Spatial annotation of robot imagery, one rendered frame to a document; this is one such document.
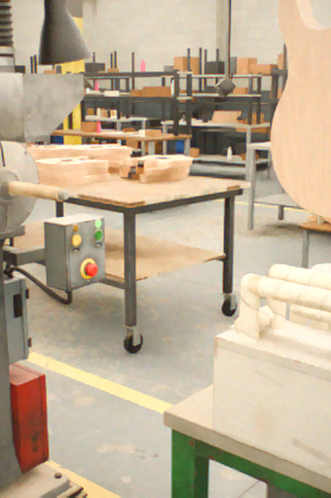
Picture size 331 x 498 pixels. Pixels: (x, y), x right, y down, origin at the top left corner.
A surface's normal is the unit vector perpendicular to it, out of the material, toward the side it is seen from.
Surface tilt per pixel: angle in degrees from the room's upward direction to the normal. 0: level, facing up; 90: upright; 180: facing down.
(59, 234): 90
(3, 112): 90
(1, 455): 81
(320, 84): 93
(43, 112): 90
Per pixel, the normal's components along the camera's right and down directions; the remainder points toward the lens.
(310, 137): -0.65, 0.22
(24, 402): 0.77, 0.15
